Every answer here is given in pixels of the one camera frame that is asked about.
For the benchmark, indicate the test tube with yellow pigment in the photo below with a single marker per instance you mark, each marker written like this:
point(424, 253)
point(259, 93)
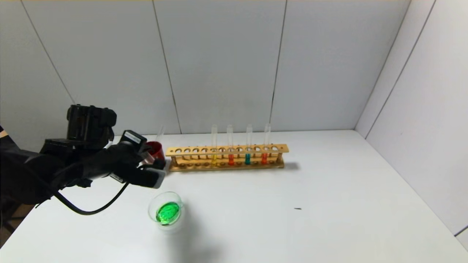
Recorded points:
point(148, 155)
point(214, 159)

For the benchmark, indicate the test tube with teal pigment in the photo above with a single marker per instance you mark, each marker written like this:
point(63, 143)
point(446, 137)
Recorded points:
point(248, 159)

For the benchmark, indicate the test tube with blue pigment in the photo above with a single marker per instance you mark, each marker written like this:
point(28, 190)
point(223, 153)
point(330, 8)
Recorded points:
point(161, 133)

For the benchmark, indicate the wooden test tube rack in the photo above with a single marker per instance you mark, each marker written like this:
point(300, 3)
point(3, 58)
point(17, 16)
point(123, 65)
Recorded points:
point(226, 150)

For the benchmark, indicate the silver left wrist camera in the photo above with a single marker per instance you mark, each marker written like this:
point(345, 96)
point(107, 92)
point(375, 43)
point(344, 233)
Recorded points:
point(146, 179)

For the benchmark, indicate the test tube with orange pigment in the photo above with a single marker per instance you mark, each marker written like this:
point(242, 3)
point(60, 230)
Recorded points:
point(230, 160)
point(264, 159)

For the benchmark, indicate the clear glass beaker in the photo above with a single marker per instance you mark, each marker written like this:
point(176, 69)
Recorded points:
point(168, 213)

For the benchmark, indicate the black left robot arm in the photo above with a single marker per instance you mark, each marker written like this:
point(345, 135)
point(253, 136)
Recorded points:
point(25, 175)

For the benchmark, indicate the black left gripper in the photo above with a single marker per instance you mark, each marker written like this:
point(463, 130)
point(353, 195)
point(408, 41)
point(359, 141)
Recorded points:
point(134, 140)

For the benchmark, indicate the dark red cup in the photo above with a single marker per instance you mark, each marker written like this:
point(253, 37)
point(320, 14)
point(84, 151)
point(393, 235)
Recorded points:
point(159, 149)

